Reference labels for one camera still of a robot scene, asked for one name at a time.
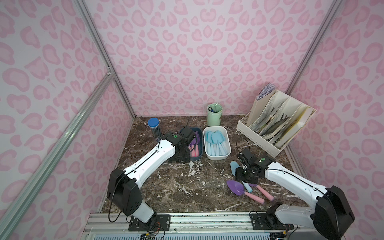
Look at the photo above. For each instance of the green pen cup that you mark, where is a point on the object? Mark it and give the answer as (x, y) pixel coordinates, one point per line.
(214, 114)

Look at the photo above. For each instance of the round purple shovel pink handle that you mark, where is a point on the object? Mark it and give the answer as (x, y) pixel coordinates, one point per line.
(196, 139)

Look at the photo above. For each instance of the dark teal storage box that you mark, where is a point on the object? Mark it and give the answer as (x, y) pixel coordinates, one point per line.
(200, 144)

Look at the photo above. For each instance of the blue lid pen tube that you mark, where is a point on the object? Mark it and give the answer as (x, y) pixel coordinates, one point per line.
(154, 125)

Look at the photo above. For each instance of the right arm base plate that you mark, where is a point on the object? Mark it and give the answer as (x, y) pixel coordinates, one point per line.
(266, 222)

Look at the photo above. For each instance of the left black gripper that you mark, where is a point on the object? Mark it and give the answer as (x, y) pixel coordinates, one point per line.
(188, 147)

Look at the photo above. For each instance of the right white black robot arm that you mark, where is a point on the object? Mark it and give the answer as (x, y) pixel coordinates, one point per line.
(328, 209)

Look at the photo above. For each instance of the blue shovel angled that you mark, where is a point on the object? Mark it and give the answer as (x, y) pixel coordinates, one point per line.
(234, 166)

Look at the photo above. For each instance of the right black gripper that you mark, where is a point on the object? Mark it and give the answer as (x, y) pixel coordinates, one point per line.
(244, 173)

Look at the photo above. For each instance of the pointed purple shovel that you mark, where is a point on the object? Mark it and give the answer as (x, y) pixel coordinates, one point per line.
(238, 189)

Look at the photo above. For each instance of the aluminium frame rail front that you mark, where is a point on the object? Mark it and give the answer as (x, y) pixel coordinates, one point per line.
(193, 226)

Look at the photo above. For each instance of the white file organizer rack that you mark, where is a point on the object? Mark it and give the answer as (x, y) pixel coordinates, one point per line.
(274, 119)

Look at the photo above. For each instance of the white storage box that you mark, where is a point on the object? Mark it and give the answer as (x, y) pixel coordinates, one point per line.
(227, 143)

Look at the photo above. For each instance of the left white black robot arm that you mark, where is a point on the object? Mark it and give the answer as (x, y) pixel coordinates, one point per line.
(124, 185)

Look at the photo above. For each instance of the square purple shovel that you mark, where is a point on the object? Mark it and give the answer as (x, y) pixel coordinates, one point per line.
(192, 149)

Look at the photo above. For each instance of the blue shovel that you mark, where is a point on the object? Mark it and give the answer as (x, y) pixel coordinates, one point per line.
(211, 144)
(216, 137)
(207, 144)

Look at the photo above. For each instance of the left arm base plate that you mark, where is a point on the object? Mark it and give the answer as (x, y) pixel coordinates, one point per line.
(157, 221)

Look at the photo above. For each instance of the blue shovel vertical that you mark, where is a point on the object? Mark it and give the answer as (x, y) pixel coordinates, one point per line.
(223, 147)

